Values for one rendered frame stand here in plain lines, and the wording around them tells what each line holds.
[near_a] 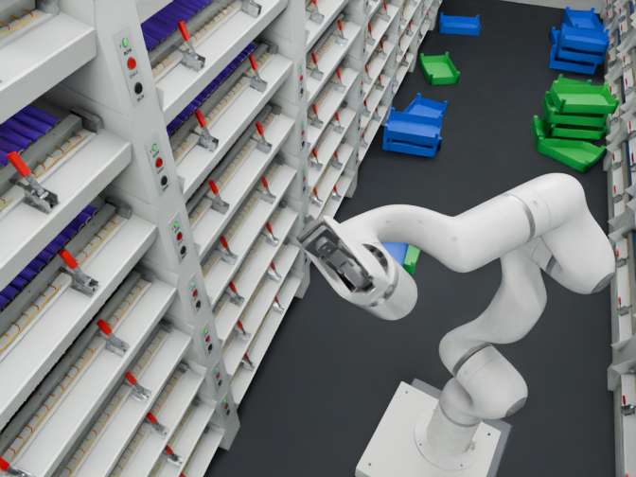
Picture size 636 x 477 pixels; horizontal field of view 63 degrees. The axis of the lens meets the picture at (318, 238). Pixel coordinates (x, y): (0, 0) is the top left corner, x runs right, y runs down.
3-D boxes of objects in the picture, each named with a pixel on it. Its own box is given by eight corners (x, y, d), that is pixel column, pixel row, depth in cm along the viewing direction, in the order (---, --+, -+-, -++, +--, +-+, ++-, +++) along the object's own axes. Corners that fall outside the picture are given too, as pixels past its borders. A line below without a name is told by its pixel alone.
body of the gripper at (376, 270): (365, 320, 67) (335, 306, 57) (321, 264, 72) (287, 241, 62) (409, 283, 66) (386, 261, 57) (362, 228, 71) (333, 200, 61)
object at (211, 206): (291, 131, 163) (303, 96, 153) (196, 268, 124) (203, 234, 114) (235, 102, 164) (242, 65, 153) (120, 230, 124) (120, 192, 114)
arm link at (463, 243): (476, 153, 87) (321, 220, 77) (543, 222, 80) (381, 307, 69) (460, 188, 94) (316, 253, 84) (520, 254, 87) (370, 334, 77)
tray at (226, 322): (295, 219, 191) (302, 203, 184) (219, 354, 152) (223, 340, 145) (247, 195, 192) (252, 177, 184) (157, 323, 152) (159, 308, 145)
